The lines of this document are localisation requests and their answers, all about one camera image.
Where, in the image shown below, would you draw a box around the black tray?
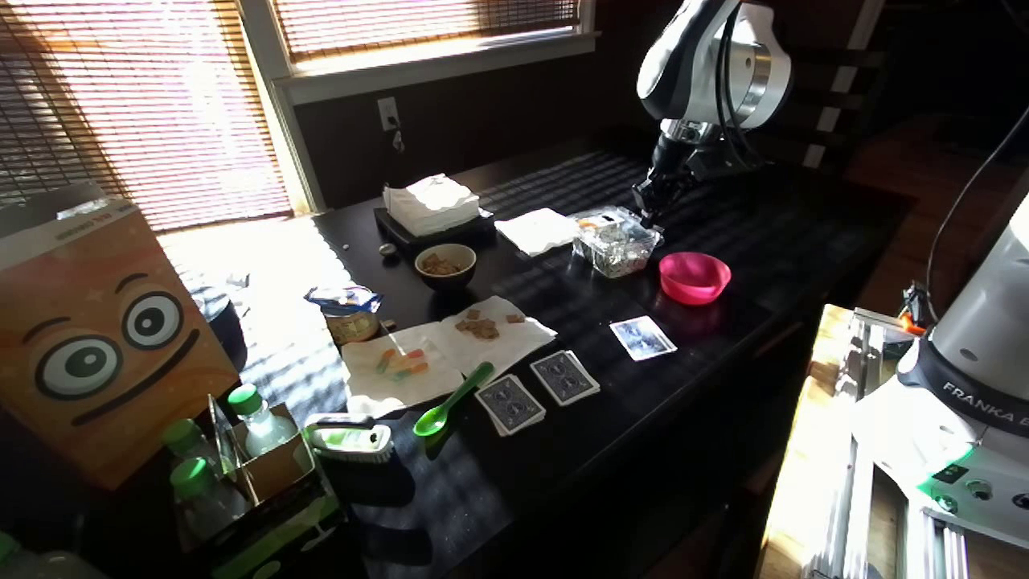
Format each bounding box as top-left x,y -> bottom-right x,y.
369,203 -> 500,259

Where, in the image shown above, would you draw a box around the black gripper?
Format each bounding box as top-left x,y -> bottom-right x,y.
629,121 -> 711,226

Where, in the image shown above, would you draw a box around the brown cracker pieces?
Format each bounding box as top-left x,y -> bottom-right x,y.
454,304 -> 507,345

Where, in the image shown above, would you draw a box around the white paper towel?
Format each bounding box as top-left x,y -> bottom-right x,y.
337,292 -> 561,420

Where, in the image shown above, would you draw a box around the flat white napkin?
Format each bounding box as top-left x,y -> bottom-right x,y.
491,207 -> 583,259

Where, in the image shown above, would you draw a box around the bottle carrier box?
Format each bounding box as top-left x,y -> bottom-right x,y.
173,389 -> 348,561

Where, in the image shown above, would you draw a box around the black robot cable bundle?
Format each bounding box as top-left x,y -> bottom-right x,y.
713,0 -> 778,157

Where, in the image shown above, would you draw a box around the pink plastic bowl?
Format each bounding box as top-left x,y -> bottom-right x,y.
656,246 -> 735,311

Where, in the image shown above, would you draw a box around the blue back playing card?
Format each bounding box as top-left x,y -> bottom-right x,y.
472,373 -> 551,439
528,346 -> 603,408

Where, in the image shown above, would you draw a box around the clear bottle green cap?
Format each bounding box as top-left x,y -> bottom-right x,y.
158,416 -> 221,475
167,453 -> 235,539
221,382 -> 303,463

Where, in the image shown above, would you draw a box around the white wall outlet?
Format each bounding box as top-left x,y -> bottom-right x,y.
372,94 -> 405,139

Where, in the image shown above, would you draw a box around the transparent bowl with food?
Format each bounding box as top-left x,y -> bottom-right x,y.
572,218 -> 666,283

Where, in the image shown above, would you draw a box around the orange cable connector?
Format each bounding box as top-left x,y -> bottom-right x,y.
897,281 -> 928,339

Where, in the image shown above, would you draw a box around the green plastic spoon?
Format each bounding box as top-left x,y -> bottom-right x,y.
409,361 -> 500,445

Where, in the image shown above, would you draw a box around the blue white playing card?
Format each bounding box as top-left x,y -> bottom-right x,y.
607,311 -> 683,368

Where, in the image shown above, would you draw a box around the stack of white napkins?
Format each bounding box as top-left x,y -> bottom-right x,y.
378,169 -> 482,240

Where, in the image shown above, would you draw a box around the orange snack pieces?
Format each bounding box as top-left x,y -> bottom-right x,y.
377,341 -> 431,381

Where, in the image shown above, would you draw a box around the small bowl with snacks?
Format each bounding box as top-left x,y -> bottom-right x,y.
411,240 -> 482,289

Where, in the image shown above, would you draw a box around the white window frame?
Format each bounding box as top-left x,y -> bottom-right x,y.
235,0 -> 603,218

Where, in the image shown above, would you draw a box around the white green packet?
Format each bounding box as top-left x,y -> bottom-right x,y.
303,418 -> 396,465

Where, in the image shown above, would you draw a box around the cardboard box with face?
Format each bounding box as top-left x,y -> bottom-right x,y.
0,203 -> 242,496

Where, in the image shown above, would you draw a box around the bamboo window blind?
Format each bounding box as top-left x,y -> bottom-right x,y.
267,0 -> 587,62
0,0 -> 297,238

